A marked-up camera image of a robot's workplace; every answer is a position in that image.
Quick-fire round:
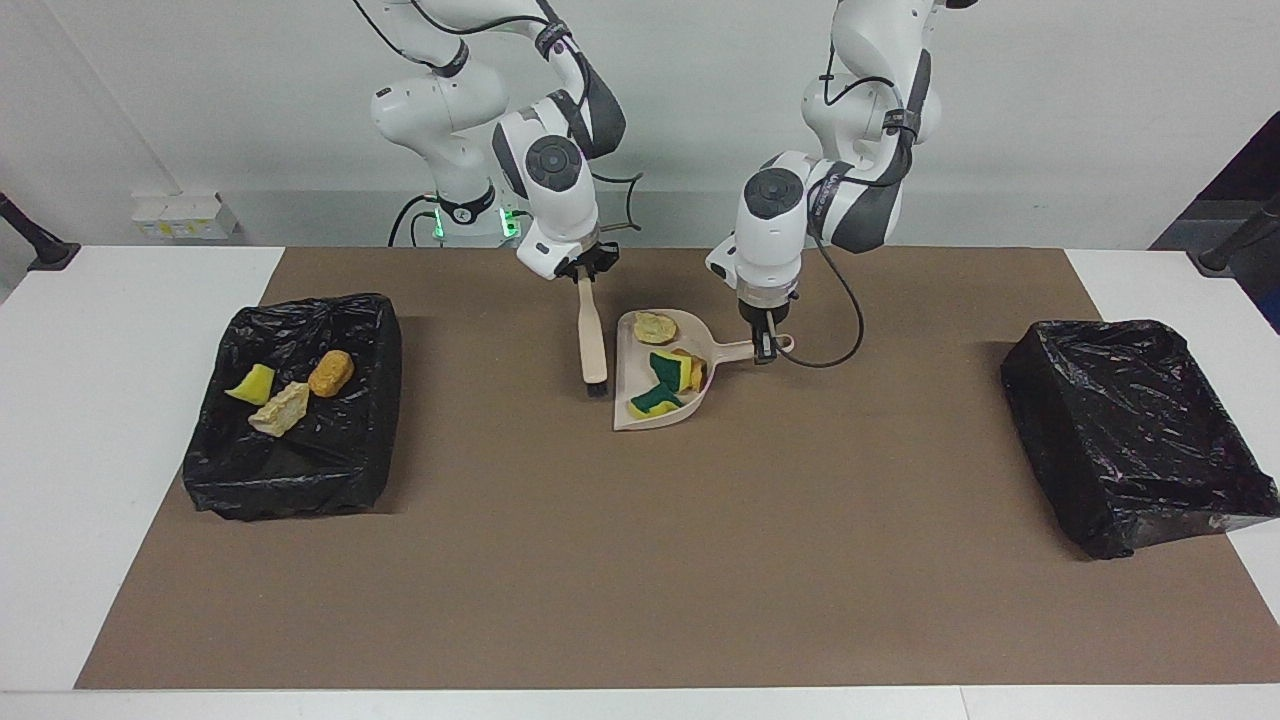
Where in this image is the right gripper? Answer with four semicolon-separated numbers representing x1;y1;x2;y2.
564;240;622;285

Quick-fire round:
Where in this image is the wooden brush with black bristles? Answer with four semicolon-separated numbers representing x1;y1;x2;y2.
576;274;610;400

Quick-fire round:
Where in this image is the beige plastic dustpan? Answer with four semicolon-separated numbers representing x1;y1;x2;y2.
612;308;797;433

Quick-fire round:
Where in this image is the bin lined with black bag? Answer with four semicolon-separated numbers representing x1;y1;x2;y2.
181;291;404;524
999;318;1280;562

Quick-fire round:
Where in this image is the green and yellow sponge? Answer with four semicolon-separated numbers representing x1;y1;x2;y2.
648;350;693;393
626;385;687;422

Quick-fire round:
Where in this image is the beige sponge piece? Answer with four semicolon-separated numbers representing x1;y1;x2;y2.
247;380;312;439

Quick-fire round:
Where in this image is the black stand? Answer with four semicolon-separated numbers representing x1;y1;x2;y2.
1196;194;1280;274
0;191;82;273

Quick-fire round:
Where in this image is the black cable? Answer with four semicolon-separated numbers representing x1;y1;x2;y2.
590;171;645;237
387;193;441;249
774;233;867;370

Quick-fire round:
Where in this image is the white wall socket box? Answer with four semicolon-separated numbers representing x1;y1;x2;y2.
131;191;240;242

